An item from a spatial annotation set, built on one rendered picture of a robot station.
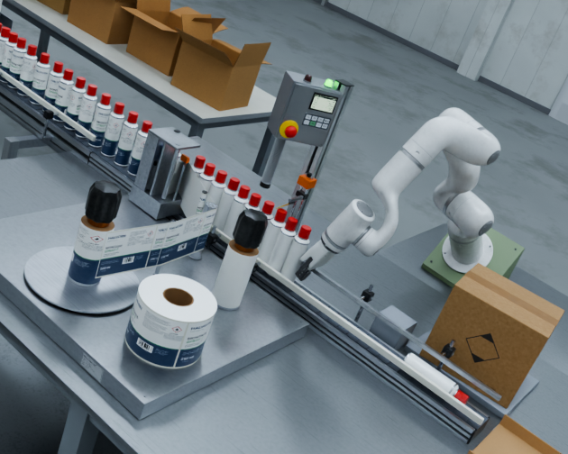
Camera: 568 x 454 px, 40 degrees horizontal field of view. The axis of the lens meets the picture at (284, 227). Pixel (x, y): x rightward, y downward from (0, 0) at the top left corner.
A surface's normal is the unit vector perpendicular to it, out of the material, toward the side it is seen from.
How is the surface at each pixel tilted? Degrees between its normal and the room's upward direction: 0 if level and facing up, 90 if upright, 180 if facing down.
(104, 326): 0
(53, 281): 0
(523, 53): 90
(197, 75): 90
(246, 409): 0
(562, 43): 90
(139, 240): 90
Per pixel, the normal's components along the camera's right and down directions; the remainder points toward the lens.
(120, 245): 0.67, 0.52
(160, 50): -0.55, 0.21
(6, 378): 0.32, -0.85
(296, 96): 0.27, 0.51
